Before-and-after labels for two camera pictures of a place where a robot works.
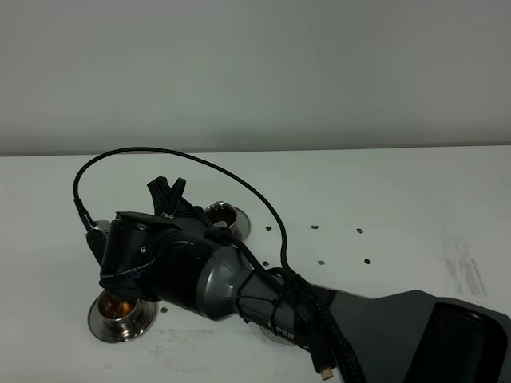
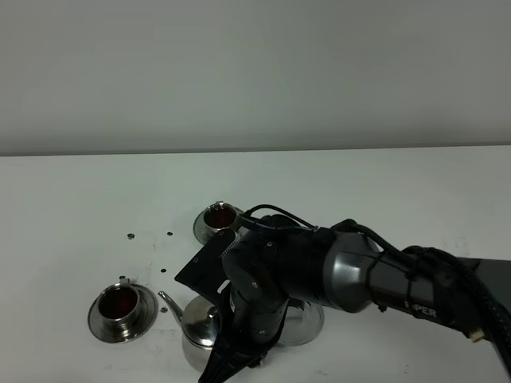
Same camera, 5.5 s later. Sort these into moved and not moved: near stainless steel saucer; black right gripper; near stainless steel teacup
Moved: black right gripper
Not moved: near stainless steel teacup; near stainless steel saucer
